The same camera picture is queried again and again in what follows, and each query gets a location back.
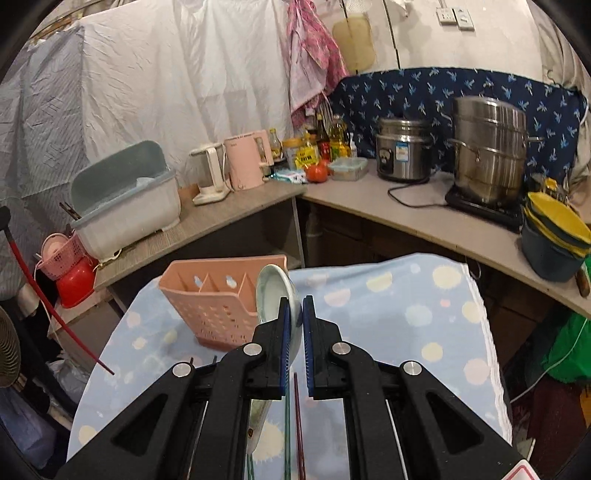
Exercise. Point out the dark brown chopstick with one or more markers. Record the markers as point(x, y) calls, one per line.
point(69, 210)
point(73, 216)

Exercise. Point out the white sheet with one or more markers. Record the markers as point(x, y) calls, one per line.
point(184, 83)

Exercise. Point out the blue dotted tablecloth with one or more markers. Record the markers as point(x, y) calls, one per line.
point(392, 323)

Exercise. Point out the blue printed cloth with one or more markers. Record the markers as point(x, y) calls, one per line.
point(392, 94)

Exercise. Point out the red plastic basin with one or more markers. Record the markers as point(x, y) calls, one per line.
point(76, 286)

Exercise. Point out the white wall socket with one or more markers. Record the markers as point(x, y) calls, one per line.
point(445, 15)

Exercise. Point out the pink electric kettle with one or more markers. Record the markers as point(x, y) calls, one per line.
point(244, 161)

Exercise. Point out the yellow and grey lunch box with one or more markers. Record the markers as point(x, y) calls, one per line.
point(549, 240)

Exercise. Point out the red stick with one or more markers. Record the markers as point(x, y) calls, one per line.
point(46, 304)

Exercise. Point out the black induction cooker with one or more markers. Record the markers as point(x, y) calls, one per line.
point(485, 210)

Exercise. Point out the dark bottle with red label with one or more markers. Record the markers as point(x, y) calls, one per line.
point(323, 138)

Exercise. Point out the grey striped sheet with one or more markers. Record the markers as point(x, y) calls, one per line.
point(37, 129)

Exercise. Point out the pink plastic utensil holder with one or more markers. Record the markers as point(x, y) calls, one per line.
point(207, 318)

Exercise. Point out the white ceramic plate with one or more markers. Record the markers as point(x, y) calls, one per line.
point(270, 295)

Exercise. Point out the blue white packet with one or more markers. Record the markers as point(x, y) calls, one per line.
point(288, 176)

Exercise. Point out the green chopstick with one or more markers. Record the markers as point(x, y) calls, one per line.
point(287, 438)
point(250, 468)

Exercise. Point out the white wall switch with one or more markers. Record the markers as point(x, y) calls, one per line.
point(464, 18)

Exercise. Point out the green plastic bag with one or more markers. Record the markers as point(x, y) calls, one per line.
point(570, 350)

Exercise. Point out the white glass kettle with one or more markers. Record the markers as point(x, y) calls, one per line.
point(207, 170)

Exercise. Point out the steel rice cooker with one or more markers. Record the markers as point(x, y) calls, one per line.
point(401, 152)

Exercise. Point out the grey lidded dish drainer box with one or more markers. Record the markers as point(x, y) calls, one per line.
point(129, 217)

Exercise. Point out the dark red chopstick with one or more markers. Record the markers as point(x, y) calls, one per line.
point(298, 434)

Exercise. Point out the pink plate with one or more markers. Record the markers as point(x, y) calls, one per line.
point(51, 249)

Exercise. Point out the electric fan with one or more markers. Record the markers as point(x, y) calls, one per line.
point(8, 346)

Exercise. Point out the grey plastic bag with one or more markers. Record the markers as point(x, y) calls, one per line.
point(27, 424)

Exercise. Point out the clear lidded food container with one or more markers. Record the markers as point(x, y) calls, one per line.
point(348, 170)

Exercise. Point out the beige curtain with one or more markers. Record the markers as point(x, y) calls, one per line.
point(565, 69)

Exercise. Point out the red tomato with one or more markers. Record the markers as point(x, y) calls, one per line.
point(317, 173)

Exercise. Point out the steel steamer pot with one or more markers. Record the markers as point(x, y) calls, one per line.
point(489, 147)

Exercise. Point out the small white bottle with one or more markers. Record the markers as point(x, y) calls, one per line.
point(353, 147)

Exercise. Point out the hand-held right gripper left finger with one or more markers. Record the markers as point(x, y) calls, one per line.
point(285, 332)

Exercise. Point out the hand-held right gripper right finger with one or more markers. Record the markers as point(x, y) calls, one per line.
point(308, 332)

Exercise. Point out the pink plastic basket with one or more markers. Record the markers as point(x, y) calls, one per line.
point(64, 265)

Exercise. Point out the pale yellow cutting board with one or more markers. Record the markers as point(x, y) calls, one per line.
point(353, 44)

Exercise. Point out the pink floral cloth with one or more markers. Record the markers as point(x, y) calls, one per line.
point(314, 50)

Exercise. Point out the yellow label bottle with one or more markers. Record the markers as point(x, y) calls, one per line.
point(307, 154)

